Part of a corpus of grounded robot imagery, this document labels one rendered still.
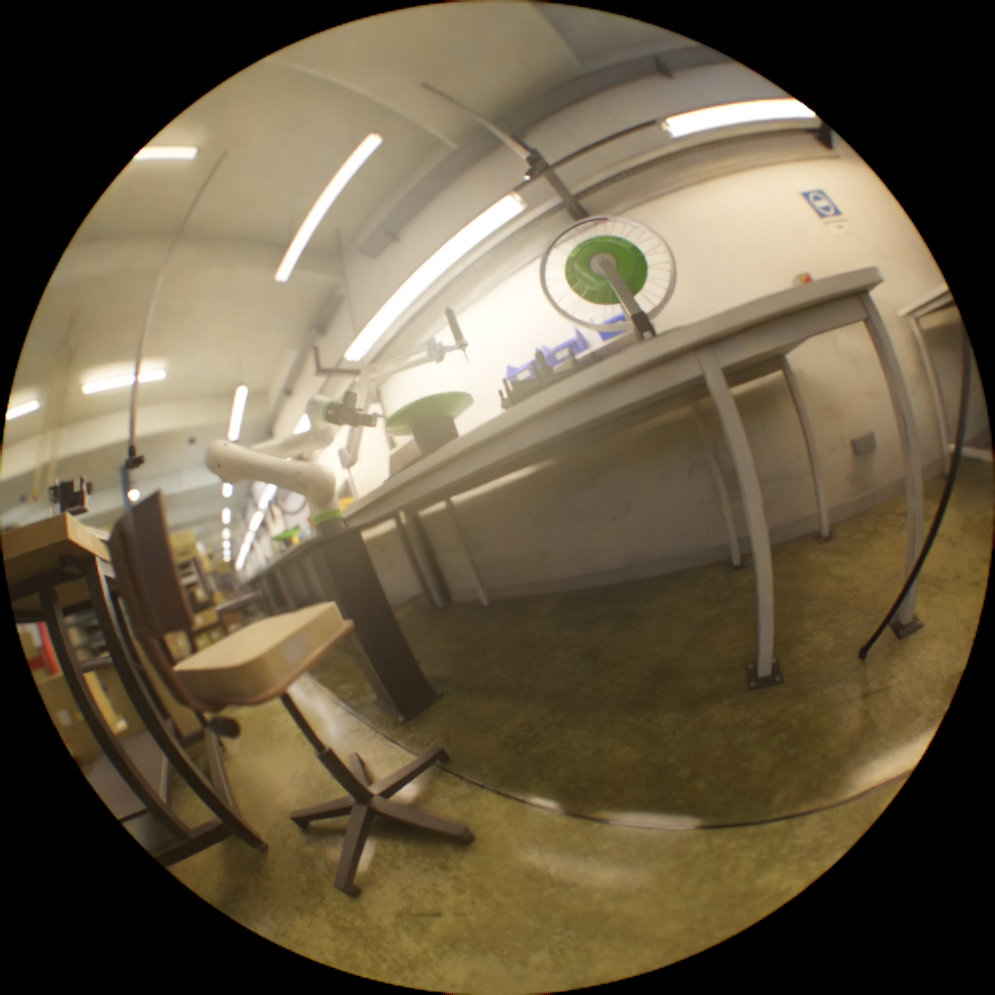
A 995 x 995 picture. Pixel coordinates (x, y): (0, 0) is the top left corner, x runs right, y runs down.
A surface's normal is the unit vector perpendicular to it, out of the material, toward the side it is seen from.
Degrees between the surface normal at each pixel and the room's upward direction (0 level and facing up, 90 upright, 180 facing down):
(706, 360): 90
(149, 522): 90
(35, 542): 90
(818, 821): 0
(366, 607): 90
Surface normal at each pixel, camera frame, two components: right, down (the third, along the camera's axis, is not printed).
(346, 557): 0.69, -0.25
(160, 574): 0.29, -0.10
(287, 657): 0.94, -0.34
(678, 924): -0.34, -0.94
